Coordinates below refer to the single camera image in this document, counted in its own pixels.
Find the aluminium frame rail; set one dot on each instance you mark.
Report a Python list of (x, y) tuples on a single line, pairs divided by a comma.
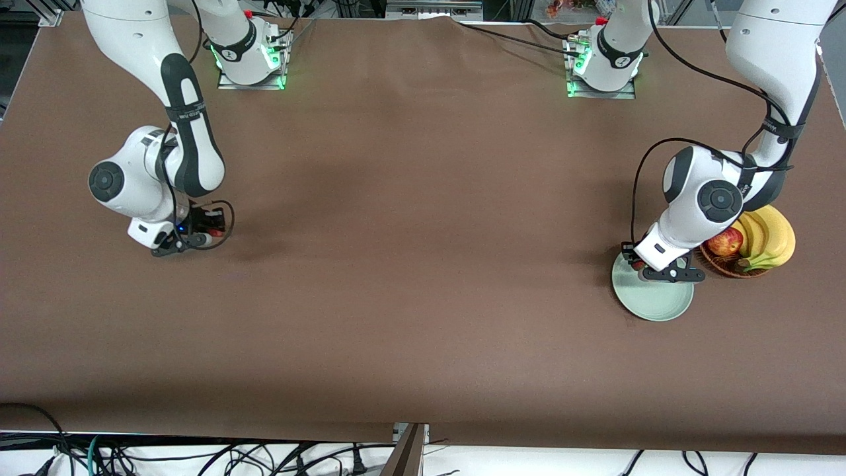
[(433, 8)]

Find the brown tablecloth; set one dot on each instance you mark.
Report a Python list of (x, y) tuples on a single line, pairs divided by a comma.
[(423, 264)]

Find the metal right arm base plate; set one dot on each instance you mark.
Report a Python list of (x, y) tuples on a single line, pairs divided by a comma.
[(264, 82)]

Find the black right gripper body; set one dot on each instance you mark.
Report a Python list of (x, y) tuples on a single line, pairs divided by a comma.
[(196, 223)]

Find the grey metal frame beam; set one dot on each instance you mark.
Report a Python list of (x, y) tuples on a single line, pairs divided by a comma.
[(404, 453)]

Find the aluminium corner profile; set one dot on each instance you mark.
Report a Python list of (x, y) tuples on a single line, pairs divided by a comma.
[(51, 18)]

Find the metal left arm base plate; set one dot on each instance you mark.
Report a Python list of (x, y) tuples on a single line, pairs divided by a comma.
[(624, 94)]

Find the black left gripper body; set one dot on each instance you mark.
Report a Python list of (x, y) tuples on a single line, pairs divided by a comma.
[(633, 257)]

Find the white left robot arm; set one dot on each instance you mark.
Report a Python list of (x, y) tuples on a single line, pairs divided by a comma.
[(694, 198)]

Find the red apple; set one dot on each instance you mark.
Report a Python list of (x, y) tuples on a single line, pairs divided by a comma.
[(727, 243)]

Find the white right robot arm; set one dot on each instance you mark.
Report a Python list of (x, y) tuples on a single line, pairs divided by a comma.
[(132, 185)]

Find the brown wicker basket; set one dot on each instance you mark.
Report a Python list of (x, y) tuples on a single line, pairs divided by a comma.
[(727, 268)]

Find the pale green round plate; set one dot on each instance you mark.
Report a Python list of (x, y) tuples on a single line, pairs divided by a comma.
[(651, 301)]

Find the yellow banana bunch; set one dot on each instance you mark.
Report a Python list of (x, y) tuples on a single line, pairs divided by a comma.
[(773, 235)]

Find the colourful toy fruit pile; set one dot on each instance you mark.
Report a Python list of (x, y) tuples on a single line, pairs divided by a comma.
[(558, 8)]

